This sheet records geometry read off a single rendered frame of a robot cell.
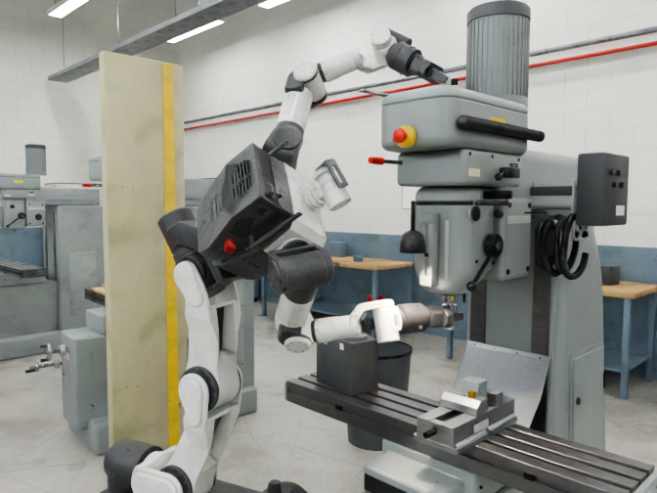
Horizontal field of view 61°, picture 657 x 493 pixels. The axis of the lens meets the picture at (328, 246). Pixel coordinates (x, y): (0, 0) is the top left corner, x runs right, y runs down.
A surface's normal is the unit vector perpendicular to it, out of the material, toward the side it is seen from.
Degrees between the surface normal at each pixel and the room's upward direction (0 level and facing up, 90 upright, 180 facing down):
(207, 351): 90
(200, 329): 115
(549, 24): 90
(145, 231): 90
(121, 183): 90
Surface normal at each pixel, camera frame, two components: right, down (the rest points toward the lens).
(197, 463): -0.45, 0.06
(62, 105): 0.70, 0.05
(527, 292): -0.72, 0.05
